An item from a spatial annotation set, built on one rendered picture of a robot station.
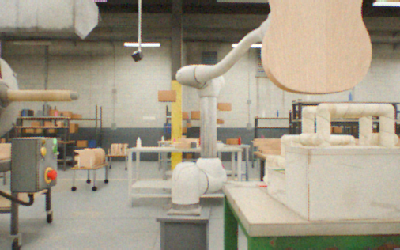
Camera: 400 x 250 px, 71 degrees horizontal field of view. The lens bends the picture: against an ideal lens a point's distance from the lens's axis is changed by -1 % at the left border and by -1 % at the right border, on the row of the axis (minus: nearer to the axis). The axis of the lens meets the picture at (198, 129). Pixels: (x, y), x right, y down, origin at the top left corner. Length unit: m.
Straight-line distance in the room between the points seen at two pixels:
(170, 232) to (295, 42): 1.10
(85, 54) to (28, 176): 11.95
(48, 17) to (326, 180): 0.78
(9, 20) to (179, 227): 1.16
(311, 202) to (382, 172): 0.19
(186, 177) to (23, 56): 12.87
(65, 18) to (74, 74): 12.21
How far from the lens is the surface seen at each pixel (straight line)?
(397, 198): 0.85
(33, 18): 0.85
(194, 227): 1.56
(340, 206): 0.77
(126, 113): 12.17
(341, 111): 0.77
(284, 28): 0.97
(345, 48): 1.04
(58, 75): 13.26
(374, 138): 0.89
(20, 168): 1.22
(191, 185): 1.56
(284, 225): 0.72
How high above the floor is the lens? 1.14
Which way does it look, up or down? 1 degrees up
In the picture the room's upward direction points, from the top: straight up
